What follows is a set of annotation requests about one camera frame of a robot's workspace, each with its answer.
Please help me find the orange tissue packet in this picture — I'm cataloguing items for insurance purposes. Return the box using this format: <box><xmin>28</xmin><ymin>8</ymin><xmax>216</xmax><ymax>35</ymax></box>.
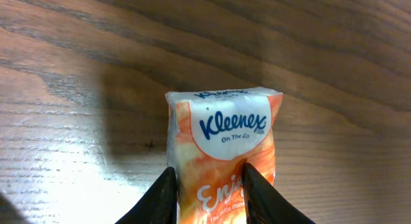
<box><xmin>166</xmin><ymin>87</ymin><xmax>283</xmax><ymax>224</ymax></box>

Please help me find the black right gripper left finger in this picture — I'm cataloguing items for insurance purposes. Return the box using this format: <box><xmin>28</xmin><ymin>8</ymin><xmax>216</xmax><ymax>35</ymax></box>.
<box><xmin>116</xmin><ymin>167</ymin><xmax>177</xmax><ymax>224</ymax></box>

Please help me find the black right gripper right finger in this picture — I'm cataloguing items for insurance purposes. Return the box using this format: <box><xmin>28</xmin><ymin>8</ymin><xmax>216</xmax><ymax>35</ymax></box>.
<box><xmin>241</xmin><ymin>162</ymin><xmax>315</xmax><ymax>224</ymax></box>

